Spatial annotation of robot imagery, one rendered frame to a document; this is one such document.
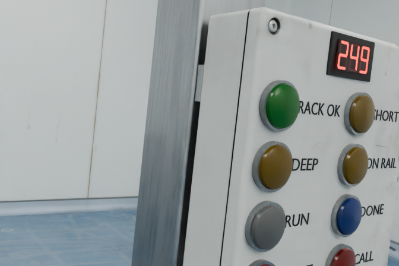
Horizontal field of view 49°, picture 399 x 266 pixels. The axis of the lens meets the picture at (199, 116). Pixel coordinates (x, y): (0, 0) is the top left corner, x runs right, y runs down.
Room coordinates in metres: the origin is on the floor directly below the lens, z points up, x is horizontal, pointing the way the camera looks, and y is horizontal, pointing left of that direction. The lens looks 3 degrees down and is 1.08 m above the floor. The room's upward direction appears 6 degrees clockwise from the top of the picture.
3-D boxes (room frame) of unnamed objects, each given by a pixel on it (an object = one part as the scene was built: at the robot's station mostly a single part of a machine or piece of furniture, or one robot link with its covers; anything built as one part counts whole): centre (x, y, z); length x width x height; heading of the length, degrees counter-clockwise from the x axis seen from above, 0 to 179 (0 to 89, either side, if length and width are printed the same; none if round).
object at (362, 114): (0.31, -0.11, 1.07); 0.03 x 0.01 x 0.03; 127
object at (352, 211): (0.31, -0.11, 1.00); 0.03 x 0.01 x 0.03; 127
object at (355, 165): (0.31, -0.11, 1.04); 0.03 x 0.01 x 0.03; 127
